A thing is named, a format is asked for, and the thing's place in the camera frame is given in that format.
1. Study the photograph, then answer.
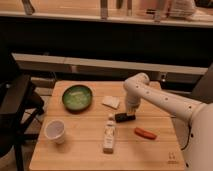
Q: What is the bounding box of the white paper cup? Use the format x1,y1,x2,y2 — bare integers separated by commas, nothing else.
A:
44,120,65,144

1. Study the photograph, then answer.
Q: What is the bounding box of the black chair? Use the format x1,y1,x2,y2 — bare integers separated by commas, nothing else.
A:
0,53,44,171

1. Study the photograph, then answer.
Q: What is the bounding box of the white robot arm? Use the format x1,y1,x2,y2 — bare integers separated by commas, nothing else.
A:
123,73,213,171

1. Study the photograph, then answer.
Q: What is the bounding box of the white sponge piece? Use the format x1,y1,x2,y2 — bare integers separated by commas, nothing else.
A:
102,96,120,109

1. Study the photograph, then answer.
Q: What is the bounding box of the orange carrot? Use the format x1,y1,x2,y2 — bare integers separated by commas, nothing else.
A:
134,127,157,140

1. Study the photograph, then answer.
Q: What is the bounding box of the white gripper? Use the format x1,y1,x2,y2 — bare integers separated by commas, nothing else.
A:
125,91,141,115

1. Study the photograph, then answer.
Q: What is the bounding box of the green bowl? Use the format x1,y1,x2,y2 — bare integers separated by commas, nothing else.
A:
62,85,93,111

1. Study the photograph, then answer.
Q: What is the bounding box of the white plastic bottle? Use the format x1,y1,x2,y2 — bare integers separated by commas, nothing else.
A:
103,114,116,154

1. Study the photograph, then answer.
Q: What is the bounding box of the black eraser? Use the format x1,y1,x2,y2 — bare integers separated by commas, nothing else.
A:
115,113,136,123

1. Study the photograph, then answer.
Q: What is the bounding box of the black cable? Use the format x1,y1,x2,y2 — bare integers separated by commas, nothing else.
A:
180,123,195,151

